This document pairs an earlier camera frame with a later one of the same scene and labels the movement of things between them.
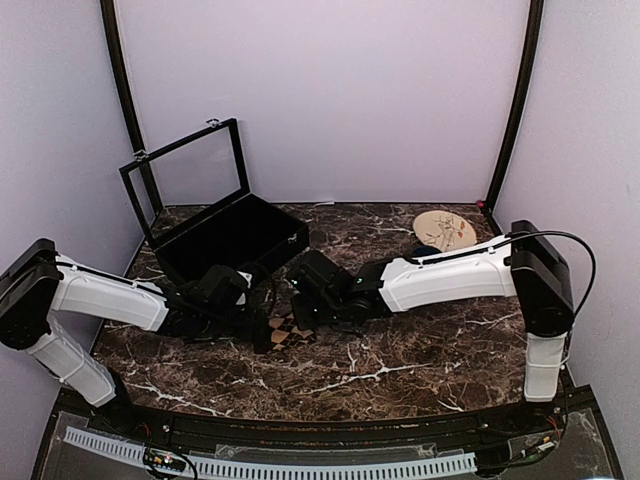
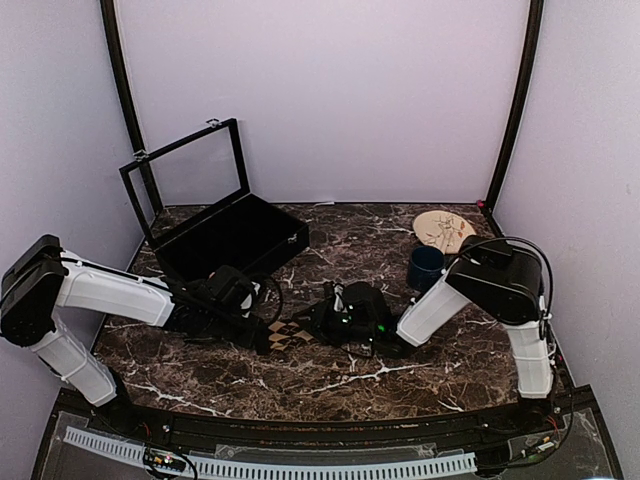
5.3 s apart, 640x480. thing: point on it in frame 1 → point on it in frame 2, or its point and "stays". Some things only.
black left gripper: x=253 y=327 stays
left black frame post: x=115 y=49 stays
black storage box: x=247 y=232 stays
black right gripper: x=304 y=319 → x=318 y=324
